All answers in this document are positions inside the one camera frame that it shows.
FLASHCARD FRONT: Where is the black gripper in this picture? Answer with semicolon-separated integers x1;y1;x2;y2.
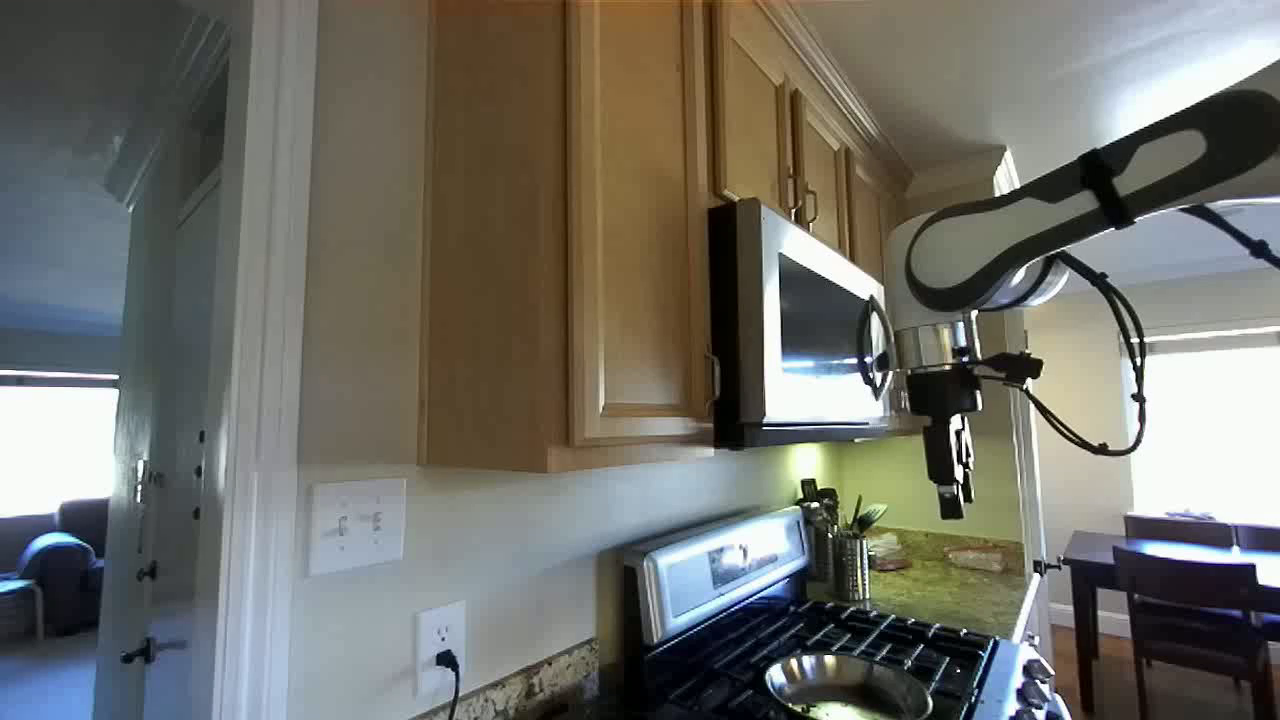
919;404;980;524

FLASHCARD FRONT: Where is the tall light wooden cabinet door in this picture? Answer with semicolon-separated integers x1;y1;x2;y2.
563;0;720;450

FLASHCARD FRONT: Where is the narrow wooden cabinet door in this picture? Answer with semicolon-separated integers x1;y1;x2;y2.
844;148;897;282

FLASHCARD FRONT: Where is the small wooden cabinet door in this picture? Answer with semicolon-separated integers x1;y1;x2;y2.
708;0;801;224
792;85;857;258

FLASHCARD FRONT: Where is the wooden cabinet side panel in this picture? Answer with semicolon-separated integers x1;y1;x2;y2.
419;0;579;475

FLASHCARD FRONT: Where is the metal utensil holder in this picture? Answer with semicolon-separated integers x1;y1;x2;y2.
827;524;881;604

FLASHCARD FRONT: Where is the metal frying pan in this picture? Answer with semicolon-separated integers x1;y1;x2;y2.
761;650;942;720

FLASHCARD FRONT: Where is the stainless steel gas stove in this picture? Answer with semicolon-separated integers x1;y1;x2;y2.
620;505;1072;720

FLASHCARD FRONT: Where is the dark wooden dining chair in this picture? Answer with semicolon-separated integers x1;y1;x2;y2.
1120;512;1241;552
1110;540;1280;720

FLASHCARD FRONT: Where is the stainless steel microwave oven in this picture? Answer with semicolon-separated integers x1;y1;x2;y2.
708;198;929;451

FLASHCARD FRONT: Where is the dark wooden dining table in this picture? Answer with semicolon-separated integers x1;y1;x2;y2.
1061;530;1280;720

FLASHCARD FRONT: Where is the white interior door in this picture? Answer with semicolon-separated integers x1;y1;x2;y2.
94;132;230;720

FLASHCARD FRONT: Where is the blue armchair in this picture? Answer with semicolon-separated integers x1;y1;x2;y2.
0;530;106;644

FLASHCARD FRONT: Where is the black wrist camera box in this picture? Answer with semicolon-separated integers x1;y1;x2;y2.
908;365;990;420

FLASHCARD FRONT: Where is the white wall power outlet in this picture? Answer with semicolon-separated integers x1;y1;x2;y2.
414;596;472;706

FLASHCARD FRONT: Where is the black power plug cable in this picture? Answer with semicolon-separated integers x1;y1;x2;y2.
434;644;467;720

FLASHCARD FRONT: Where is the white light switch plate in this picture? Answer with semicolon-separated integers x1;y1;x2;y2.
304;475;414;580

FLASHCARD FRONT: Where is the black door lever handle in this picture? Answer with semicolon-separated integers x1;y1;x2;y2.
122;634;192;670

